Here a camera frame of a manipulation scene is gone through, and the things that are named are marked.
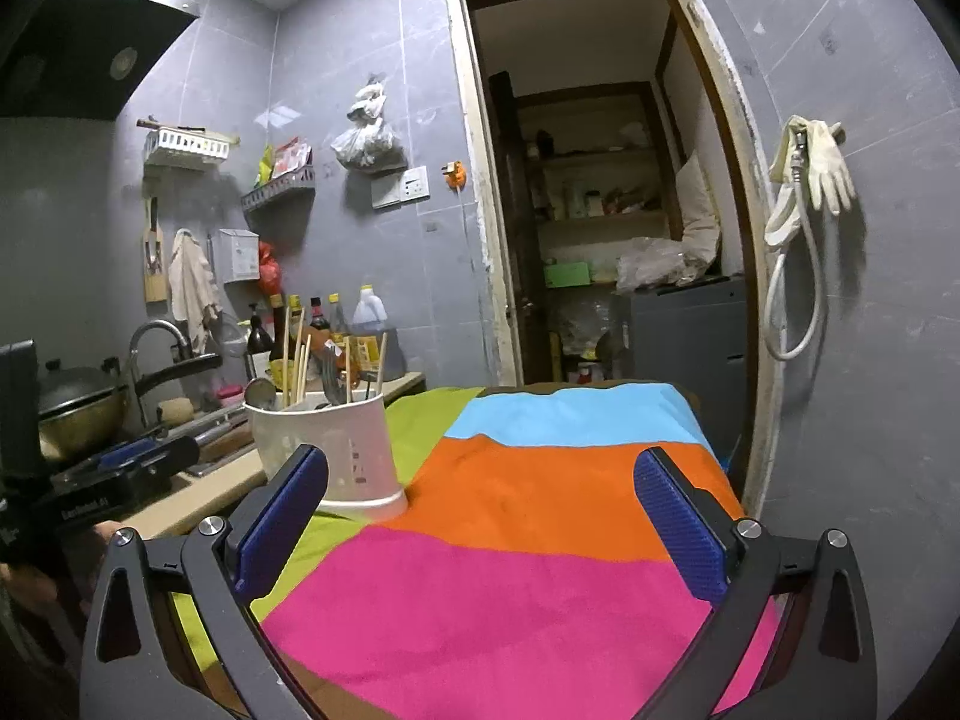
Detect large steel spoon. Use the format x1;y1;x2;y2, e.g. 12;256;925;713
244;377;277;411

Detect wooden chopstick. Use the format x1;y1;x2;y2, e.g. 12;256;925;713
281;304;291;408
290;306;306;405
374;330;387;397
343;335;353;403
296;332;313;403

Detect steel fork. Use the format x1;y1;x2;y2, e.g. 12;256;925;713
319;340;347;406

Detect chrome kitchen faucet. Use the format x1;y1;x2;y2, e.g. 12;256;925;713
127;319;192;427

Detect person's left hand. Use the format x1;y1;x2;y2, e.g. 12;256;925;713
2;520;122;614

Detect black wok pan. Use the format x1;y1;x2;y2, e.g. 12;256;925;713
35;351;226;464

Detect gas stove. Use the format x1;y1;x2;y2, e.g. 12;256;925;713
52;424;254;530

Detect wooden knife holder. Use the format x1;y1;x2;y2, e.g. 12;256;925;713
142;197;167;304

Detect hanging beige towel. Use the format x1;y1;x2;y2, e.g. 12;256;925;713
167;227;223;355

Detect dark wine bottle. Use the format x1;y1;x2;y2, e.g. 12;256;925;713
245;305;274;379

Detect white plastic utensil holder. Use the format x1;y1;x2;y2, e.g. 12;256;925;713
244;394;409;522

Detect colourful patchwork table cloth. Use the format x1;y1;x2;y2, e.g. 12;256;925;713
167;380;786;720

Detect red plastic bag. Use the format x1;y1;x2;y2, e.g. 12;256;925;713
257;241;283;296

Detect small clear sauce bottle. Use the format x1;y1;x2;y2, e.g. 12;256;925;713
327;293;348;344

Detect dark grey cabinet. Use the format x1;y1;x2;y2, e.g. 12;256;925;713
608;277;747;466

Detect large oil jug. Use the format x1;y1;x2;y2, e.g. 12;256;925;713
350;284;407;382

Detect clear plastic bag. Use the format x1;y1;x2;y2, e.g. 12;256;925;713
617;238;711;294

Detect white plastic bag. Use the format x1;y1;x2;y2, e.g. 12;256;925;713
331;75;407;174

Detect black range hood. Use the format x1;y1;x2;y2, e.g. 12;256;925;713
2;0;202;121

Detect cream rubber gloves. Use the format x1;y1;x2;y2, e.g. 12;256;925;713
765;115;857;249

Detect white wall box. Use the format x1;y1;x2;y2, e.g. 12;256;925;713
213;229;260;283

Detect white wall basket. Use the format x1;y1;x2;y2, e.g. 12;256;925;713
137;119;241;171

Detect grey wall shelf rack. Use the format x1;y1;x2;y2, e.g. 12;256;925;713
241;164;316;213

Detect white wall socket panel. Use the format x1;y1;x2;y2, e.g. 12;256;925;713
371;166;430;210

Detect white hose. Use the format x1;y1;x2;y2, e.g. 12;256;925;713
761;164;829;363

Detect orange wall hook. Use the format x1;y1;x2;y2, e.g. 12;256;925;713
441;160;467;192

